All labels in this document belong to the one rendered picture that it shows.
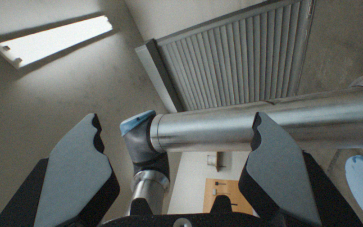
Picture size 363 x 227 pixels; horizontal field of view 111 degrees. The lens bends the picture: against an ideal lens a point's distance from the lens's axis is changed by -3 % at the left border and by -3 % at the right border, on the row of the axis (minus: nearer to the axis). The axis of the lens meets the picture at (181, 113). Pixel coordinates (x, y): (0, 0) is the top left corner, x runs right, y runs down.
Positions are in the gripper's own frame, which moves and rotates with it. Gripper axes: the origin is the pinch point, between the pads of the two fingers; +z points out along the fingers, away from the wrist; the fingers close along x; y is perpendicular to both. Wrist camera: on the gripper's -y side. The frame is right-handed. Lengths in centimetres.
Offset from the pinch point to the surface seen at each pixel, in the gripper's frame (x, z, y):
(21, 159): -121, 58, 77
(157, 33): -34, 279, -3
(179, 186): 4, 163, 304
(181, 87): 13, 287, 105
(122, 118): -80, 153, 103
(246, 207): 126, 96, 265
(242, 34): 111, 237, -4
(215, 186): 81, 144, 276
